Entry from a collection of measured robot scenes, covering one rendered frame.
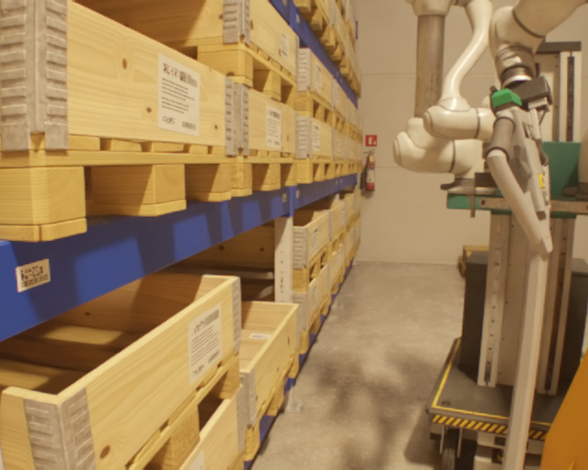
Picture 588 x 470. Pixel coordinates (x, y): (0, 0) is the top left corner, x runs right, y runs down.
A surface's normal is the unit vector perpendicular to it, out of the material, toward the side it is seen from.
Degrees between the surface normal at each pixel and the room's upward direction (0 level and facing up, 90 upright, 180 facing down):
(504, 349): 90
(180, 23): 90
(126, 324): 90
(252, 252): 90
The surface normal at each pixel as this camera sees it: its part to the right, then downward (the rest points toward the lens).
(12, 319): 0.98, 0.03
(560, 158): -0.43, 0.13
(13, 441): -0.21, 0.14
